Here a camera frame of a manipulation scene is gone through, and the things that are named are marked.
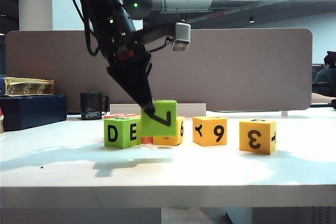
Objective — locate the red ceiling sign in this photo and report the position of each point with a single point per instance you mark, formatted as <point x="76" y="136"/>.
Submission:
<point x="215" y="15"/>

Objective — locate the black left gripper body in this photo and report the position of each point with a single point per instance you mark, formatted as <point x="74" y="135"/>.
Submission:
<point x="126" y="48"/>

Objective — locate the yellow block E and alligator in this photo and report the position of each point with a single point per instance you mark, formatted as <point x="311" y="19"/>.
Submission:
<point x="168" y="141"/>

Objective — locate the yellow block P and 3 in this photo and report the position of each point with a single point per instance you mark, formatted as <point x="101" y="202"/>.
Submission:
<point x="262" y="145"/>

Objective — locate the blue flat box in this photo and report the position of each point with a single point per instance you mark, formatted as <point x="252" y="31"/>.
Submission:
<point x="2" y="86"/>

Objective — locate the yellow block T and 9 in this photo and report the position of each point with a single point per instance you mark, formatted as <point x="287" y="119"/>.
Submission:
<point x="210" y="140"/>

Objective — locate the grey-brown desk divider panel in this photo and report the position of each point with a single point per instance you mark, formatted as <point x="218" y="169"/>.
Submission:
<point x="236" y="72"/>

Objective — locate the dark blue case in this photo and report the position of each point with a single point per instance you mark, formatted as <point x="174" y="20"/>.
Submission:
<point x="31" y="112"/>

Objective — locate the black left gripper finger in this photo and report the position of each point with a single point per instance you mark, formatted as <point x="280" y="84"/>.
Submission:
<point x="149" y="69"/>
<point x="131" y="82"/>

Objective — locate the white divider foot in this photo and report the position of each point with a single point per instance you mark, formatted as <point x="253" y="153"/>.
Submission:
<point x="284" y="113"/>

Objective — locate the black mug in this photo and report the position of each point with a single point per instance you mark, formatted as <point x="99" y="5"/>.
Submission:
<point x="90" y="106"/>

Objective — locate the salmon block D and 2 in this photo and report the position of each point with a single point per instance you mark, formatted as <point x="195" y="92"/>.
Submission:
<point x="118" y="115"/>

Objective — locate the green block D and 3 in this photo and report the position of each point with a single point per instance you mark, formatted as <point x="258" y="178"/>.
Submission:
<point x="123" y="141"/>

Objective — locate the person in dark green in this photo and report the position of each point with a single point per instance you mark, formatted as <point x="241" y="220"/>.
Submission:
<point x="324" y="77"/>

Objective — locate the cream patterned block tray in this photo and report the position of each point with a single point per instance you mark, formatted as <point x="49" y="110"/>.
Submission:
<point x="1" y="124"/>

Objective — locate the green block E and 7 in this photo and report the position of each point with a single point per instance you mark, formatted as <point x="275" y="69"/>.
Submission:
<point x="162" y="107"/>

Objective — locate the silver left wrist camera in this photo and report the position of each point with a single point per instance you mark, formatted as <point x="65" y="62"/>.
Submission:
<point x="181" y="36"/>

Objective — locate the black ceiling spotlight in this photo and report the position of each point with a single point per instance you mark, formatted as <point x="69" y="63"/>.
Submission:
<point x="251" y="20"/>

